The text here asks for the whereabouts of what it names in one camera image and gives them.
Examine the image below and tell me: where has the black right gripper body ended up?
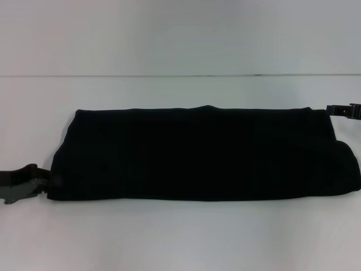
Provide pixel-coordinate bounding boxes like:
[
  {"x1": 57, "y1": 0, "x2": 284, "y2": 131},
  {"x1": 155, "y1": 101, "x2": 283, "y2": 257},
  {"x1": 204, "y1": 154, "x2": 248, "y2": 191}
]
[{"x1": 348, "y1": 102, "x2": 361, "y2": 120}]

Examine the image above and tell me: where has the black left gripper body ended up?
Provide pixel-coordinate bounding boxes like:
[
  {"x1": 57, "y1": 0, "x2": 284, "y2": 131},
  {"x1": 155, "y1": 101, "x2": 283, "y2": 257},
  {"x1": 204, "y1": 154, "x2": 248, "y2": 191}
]
[{"x1": 0, "y1": 163, "x2": 46, "y2": 206}]

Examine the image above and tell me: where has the black shirt with FREE print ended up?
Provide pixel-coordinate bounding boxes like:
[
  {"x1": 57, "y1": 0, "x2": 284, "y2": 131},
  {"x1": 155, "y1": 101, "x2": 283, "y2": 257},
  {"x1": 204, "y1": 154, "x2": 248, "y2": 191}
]
[{"x1": 47, "y1": 104, "x2": 361, "y2": 203}]

